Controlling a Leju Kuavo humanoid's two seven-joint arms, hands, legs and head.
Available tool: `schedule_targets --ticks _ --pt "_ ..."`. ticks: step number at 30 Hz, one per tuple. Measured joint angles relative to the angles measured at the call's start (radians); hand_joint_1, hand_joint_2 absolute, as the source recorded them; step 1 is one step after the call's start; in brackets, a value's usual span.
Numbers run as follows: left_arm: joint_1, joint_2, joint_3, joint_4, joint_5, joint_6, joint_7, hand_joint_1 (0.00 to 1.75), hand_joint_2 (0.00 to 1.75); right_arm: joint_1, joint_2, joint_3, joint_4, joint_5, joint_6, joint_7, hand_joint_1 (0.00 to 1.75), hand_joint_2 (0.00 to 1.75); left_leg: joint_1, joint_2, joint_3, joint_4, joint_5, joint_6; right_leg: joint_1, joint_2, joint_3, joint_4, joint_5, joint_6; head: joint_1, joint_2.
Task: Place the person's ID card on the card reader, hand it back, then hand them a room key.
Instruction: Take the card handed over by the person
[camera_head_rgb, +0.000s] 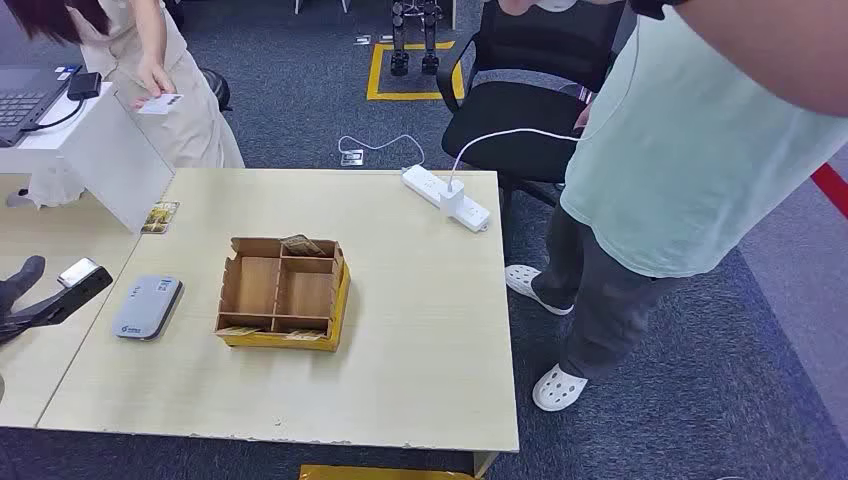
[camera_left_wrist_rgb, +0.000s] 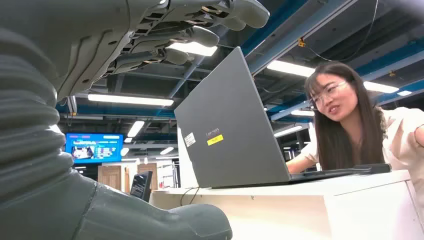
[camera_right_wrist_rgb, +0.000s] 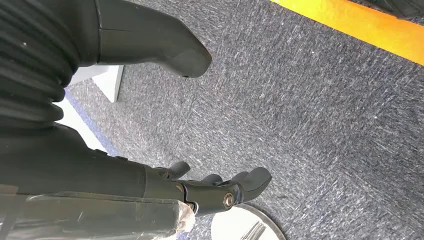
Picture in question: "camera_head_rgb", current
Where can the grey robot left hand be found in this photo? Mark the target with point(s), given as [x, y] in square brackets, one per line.
[23, 278]

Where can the person's hand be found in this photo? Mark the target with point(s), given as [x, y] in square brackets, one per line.
[156, 79]
[584, 116]
[517, 5]

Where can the white ID card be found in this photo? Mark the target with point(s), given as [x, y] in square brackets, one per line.
[162, 104]

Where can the person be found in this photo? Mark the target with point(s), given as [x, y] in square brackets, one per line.
[185, 126]
[662, 166]

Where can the grey card reader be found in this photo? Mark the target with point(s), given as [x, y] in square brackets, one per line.
[142, 308]

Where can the yellow picture card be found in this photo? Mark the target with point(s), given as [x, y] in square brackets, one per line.
[160, 217]

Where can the tan card in slot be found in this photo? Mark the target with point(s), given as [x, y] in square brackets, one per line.
[305, 334]
[238, 330]

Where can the patterned room key card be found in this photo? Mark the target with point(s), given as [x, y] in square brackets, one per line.
[301, 246]

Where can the black power adapter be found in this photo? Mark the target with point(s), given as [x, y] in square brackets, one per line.
[84, 86]

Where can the black office chair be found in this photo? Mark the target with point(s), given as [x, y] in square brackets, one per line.
[510, 112]

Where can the white desk riser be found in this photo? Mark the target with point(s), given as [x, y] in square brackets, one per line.
[112, 152]

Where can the black wristwatch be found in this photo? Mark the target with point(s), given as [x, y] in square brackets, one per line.
[652, 8]

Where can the black robot legs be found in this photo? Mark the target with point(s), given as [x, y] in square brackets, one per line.
[399, 60]

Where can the dark laptop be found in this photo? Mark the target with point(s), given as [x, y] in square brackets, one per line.
[20, 99]

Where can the white charger plug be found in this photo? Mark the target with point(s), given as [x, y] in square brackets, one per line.
[452, 197]

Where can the yellow floor tape square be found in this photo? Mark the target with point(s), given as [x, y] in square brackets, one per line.
[374, 73]

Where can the small metal floor plate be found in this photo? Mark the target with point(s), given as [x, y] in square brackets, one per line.
[362, 40]

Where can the white perforated clog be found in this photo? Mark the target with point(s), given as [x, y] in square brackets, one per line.
[526, 278]
[556, 389]

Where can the white power strip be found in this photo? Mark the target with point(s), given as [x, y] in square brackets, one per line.
[424, 182]

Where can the metal floor outlet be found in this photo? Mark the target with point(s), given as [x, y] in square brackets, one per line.
[352, 158]

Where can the red floor tape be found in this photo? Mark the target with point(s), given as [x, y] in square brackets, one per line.
[831, 189]

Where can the wooden compartment box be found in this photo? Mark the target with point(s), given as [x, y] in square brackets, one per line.
[308, 295]

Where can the yellow box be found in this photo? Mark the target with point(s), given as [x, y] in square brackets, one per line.
[371, 474]

